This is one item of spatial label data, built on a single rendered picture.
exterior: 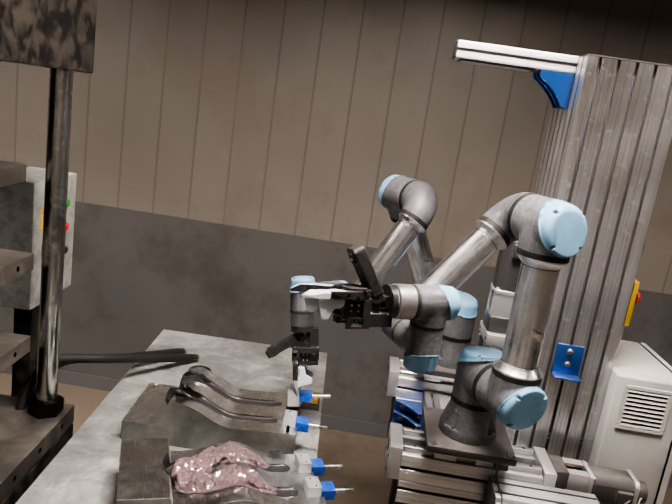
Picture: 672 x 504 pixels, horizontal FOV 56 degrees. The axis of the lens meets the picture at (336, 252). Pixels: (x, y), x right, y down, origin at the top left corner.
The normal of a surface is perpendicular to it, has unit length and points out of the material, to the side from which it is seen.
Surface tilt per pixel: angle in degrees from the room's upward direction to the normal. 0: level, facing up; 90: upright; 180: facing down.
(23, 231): 90
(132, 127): 90
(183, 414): 90
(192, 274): 90
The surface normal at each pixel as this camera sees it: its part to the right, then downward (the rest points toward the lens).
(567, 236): 0.37, 0.13
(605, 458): -0.08, 0.21
